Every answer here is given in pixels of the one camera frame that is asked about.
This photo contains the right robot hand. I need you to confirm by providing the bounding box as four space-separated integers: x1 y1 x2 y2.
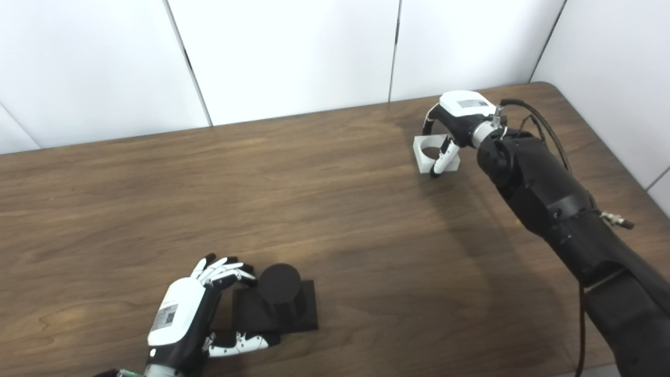
422 91 498 179

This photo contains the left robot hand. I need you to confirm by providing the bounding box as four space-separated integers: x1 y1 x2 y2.
147 254 281 374

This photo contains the white square piece with hole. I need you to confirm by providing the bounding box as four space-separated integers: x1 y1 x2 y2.
413 134 461 173

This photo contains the black peg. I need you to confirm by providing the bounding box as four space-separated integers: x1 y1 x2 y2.
232 263 319 334

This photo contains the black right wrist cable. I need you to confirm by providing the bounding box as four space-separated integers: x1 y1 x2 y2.
492 98 635 377

